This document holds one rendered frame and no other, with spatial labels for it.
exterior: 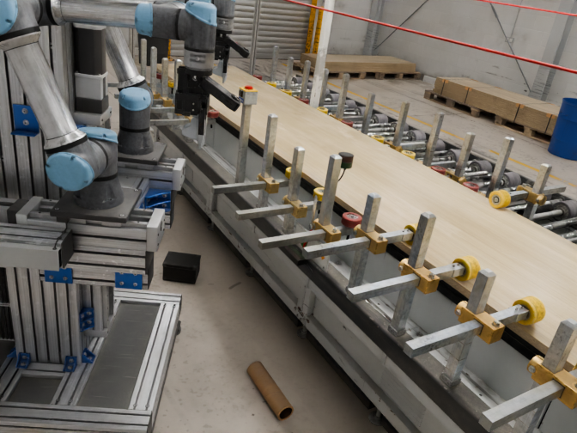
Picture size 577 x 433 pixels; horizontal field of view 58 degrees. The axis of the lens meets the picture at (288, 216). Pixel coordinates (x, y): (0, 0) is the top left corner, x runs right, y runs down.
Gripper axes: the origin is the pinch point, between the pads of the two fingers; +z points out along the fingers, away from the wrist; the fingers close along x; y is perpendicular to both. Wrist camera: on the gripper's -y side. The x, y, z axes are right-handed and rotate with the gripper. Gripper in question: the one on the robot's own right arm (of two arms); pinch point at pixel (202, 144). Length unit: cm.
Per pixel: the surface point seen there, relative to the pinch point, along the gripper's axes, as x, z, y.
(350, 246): -19, 37, -50
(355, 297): 11, 37, -47
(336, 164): -49, 19, -46
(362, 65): -866, 105, -212
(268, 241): -33, 46, -23
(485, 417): 54, 36, -69
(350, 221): -48, 41, -56
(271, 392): -38, 124, -33
